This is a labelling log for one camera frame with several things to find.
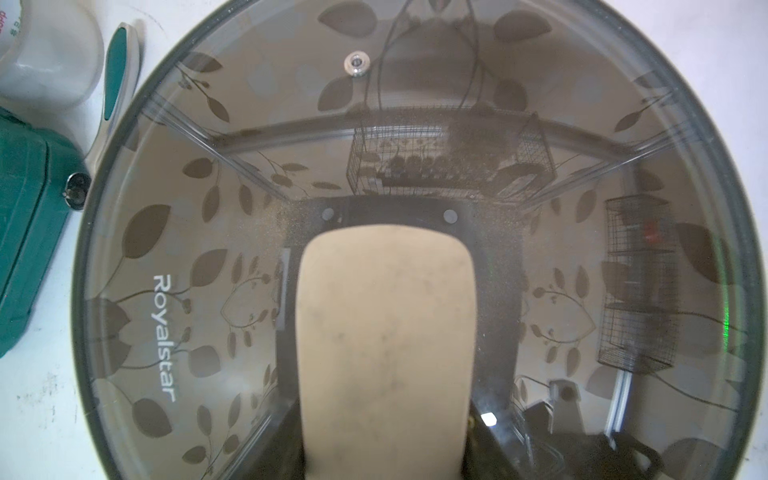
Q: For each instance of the clear tape roll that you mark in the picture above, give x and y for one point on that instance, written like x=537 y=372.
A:
x=51 y=53

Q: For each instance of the glass pot lid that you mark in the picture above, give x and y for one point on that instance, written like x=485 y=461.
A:
x=418 y=240

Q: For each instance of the green plastic tool case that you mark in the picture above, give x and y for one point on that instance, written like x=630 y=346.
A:
x=35 y=166

